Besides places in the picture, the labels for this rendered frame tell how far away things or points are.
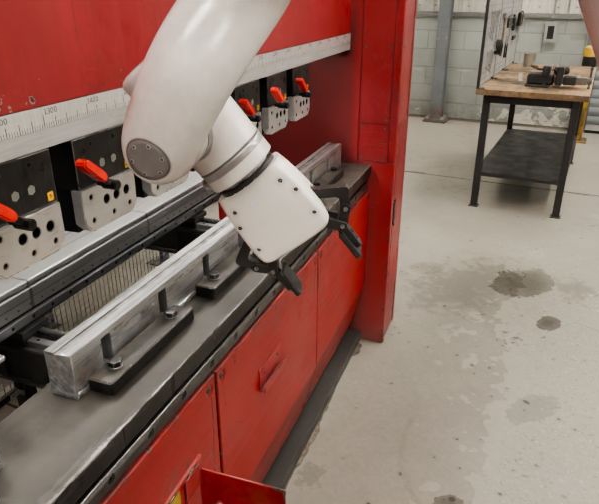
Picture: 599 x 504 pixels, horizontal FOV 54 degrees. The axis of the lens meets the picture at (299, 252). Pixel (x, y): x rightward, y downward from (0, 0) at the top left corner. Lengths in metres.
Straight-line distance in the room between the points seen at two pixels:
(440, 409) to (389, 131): 1.16
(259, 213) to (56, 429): 0.61
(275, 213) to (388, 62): 1.84
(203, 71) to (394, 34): 1.95
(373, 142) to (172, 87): 2.03
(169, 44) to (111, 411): 0.75
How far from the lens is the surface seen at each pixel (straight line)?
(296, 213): 0.68
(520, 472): 2.36
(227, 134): 0.64
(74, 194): 1.07
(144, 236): 1.73
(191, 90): 0.55
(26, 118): 0.97
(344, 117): 2.55
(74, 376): 1.16
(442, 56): 7.81
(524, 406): 2.67
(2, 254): 0.95
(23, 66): 0.97
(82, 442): 1.09
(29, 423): 1.17
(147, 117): 0.57
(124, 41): 1.15
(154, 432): 1.21
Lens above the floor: 1.57
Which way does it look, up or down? 24 degrees down
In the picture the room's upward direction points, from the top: straight up
